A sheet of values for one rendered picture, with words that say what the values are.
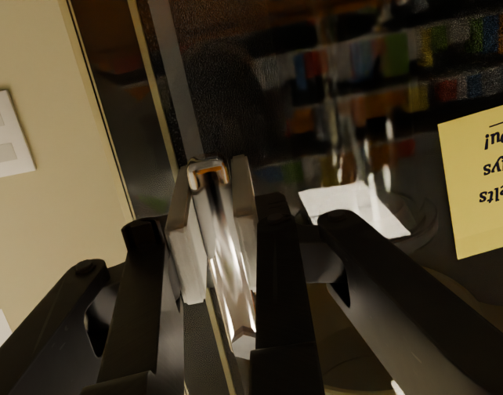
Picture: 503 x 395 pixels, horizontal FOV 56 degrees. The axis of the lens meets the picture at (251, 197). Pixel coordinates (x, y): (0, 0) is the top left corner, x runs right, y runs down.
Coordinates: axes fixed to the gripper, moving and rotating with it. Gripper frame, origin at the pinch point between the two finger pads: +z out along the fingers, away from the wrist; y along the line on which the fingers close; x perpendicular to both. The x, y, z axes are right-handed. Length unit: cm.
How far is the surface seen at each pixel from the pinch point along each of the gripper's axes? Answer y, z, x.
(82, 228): -24, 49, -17
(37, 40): -22, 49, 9
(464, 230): 11.9, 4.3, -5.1
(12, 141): -29, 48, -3
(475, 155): 12.6, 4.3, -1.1
